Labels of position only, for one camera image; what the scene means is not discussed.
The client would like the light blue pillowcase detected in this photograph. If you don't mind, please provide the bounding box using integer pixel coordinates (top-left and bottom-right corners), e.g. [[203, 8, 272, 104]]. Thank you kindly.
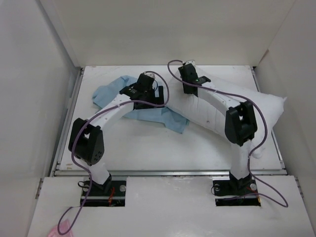
[[92, 76, 190, 133]]

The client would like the white pillow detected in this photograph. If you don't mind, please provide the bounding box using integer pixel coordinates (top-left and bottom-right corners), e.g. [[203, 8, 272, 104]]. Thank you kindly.
[[167, 68, 286, 148]]

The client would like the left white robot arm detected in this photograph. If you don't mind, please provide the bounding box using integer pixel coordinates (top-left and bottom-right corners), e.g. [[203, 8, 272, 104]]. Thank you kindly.
[[68, 71, 170, 196]]

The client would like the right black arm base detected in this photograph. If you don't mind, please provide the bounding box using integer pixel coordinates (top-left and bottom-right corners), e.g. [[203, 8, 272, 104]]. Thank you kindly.
[[211, 176, 261, 207]]

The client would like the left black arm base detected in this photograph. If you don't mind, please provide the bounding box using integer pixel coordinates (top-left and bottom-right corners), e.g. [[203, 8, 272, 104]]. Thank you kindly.
[[78, 178, 127, 207]]

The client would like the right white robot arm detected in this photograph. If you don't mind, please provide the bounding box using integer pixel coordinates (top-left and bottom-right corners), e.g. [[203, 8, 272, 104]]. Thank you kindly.
[[178, 63, 258, 196]]

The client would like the pink cloth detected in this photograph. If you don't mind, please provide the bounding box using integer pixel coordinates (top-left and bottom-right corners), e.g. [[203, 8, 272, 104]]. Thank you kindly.
[[47, 219, 74, 237]]

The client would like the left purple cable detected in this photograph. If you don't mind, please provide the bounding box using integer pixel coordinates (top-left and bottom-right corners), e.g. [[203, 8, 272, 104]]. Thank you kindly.
[[57, 72, 170, 234]]

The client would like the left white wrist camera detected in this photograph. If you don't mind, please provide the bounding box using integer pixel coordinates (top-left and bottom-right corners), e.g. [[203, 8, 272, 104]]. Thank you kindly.
[[143, 72, 156, 79]]

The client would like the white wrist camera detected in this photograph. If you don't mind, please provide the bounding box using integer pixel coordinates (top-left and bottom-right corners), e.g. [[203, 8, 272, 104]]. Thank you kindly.
[[143, 72, 156, 79], [183, 60, 196, 67]]

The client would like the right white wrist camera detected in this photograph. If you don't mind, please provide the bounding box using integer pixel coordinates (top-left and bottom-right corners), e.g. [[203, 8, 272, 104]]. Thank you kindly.
[[183, 60, 196, 67]]

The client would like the front aluminium rail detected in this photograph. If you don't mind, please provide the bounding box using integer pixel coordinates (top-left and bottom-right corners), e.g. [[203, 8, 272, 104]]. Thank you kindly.
[[50, 169, 288, 177]]

